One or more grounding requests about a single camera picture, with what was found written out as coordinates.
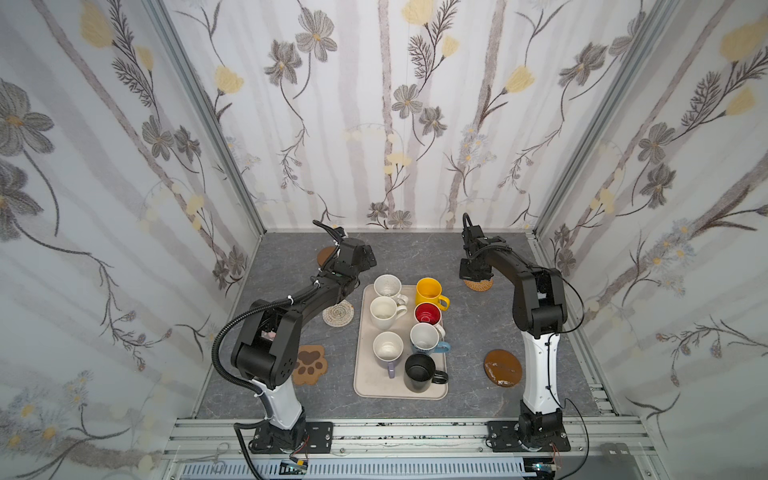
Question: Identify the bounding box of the speckled white mug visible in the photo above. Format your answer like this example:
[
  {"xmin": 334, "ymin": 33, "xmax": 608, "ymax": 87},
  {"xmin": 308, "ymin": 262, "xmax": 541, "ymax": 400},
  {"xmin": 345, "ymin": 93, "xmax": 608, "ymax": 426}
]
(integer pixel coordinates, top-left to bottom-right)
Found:
[{"xmin": 373, "ymin": 274, "xmax": 408, "ymax": 305}]

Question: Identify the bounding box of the white mug purple handle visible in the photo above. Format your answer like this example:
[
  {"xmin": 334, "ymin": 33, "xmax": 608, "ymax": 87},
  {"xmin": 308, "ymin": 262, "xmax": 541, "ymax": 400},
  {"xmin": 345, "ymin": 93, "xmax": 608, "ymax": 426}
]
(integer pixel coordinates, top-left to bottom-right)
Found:
[{"xmin": 372, "ymin": 331, "xmax": 404, "ymax": 379}]

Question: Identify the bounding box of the colourful woven round coaster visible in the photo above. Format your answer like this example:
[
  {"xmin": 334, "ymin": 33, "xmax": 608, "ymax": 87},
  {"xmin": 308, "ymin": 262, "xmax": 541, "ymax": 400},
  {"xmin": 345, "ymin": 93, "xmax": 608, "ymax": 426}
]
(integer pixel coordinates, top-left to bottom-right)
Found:
[{"xmin": 322, "ymin": 300, "xmax": 354, "ymax": 328}]

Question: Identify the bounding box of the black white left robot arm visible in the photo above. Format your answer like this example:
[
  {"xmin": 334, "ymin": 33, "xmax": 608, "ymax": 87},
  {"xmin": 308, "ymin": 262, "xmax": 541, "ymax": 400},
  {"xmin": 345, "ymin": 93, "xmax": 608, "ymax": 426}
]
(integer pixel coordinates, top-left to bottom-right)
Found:
[{"xmin": 230, "ymin": 238, "xmax": 377, "ymax": 453}]

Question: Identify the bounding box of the glossy amber round coaster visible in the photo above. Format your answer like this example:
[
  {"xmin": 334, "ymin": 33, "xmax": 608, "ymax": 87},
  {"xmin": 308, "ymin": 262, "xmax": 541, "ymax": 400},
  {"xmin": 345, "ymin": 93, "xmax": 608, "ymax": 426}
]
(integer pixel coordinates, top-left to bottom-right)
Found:
[{"xmin": 483, "ymin": 349, "xmax": 523, "ymax": 388}]

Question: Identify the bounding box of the white mug blue handle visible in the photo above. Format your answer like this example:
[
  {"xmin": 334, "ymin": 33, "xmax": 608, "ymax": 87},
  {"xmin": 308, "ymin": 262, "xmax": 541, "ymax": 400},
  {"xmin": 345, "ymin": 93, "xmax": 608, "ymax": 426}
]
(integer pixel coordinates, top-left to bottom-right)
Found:
[{"xmin": 409, "ymin": 322, "xmax": 451, "ymax": 355}]

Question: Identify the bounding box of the plain white mug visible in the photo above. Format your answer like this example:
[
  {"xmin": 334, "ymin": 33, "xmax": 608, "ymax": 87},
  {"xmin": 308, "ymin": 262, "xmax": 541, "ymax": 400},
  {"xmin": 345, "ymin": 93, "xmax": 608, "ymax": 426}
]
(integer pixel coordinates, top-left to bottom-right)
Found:
[{"xmin": 369, "ymin": 296, "xmax": 407, "ymax": 331}]

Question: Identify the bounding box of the beige serving tray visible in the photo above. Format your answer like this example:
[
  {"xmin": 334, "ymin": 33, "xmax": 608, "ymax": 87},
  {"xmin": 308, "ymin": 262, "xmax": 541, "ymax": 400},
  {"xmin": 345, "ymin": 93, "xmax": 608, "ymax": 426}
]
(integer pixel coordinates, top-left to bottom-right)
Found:
[{"xmin": 353, "ymin": 284, "xmax": 449, "ymax": 401}]

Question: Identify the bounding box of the white slotted cable duct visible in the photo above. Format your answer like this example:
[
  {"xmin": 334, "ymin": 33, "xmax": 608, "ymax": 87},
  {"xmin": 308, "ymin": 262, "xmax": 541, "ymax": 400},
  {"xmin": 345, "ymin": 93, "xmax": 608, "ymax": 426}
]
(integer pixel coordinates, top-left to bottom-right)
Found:
[{"xmin": 179, "ymin": 458, "xmax": 538, "ymax": 480}]

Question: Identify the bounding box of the dark wooden round coaster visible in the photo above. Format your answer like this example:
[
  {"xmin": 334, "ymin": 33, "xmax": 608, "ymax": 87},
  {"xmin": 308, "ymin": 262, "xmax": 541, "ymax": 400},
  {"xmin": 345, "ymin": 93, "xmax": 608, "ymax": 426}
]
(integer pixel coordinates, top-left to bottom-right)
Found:
[{"xmin": 317, "ymin": 246, "xmax": 338, "ymax": 270}]

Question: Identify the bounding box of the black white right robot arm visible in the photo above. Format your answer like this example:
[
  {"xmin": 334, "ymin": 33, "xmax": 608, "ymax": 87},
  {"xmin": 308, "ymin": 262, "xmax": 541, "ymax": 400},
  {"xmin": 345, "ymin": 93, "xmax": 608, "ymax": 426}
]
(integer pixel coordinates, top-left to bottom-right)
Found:
[{"xmin": 459, "ymin": 214, "xmax": 570, "ymax": 452}]

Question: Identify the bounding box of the aluminium mounting rail frame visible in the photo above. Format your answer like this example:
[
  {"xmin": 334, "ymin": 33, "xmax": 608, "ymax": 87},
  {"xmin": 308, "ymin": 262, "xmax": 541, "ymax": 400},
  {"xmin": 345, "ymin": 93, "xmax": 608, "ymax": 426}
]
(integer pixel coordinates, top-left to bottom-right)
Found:
[{"xmin": 157, "ymin": 416, "xmax": 670, "ymax": 479}]

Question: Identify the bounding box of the woven rattan round coaster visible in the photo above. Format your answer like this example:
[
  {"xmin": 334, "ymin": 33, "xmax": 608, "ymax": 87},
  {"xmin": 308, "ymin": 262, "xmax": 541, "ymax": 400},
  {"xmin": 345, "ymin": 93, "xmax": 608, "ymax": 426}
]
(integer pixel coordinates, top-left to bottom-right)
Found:
[{"xmin": 464, "ymin": 280, "xmax": 494, "ymax": 292}]

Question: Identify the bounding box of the yellow mug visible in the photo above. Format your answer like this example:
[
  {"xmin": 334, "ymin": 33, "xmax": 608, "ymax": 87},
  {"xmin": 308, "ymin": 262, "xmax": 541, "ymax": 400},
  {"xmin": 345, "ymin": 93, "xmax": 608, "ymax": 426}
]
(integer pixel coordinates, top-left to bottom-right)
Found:
[{"xmin": 416, "ymin": 277, "xmax": 450, "ymax": 311}]

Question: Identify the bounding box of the black mug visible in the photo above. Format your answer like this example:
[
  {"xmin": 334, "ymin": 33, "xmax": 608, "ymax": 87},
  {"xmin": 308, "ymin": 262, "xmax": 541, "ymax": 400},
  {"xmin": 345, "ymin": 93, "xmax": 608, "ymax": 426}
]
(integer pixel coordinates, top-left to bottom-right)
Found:
[{"xmin": 404, "ymin": 353, "xmax": 449, "ymax": 393}]

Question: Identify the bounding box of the brown paw shaped coaster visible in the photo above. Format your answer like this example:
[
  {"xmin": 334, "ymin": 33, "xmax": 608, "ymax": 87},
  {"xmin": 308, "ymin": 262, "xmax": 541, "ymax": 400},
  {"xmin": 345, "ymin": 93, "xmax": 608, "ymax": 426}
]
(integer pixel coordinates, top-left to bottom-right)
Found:
[{"xmin": 292, "ymin": 345, "xmax": 328, "ymax": 386}]

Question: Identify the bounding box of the black corrugated cable conduit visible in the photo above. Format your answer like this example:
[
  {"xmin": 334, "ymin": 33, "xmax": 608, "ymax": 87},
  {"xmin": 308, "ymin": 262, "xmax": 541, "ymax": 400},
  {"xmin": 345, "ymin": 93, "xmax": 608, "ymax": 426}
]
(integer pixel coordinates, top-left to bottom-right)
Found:
[{"xmin": 211, "ymin": 297, "xmax": 283, "ymax": 397}]

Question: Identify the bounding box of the white mug red inside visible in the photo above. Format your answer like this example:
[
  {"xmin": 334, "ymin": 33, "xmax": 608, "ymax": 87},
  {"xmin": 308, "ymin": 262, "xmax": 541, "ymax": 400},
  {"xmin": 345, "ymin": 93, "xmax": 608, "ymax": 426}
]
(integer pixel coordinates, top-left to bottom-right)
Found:
[{"xmin": 414, "ymin": 302, "xmax": 442, "ymax": 326}]

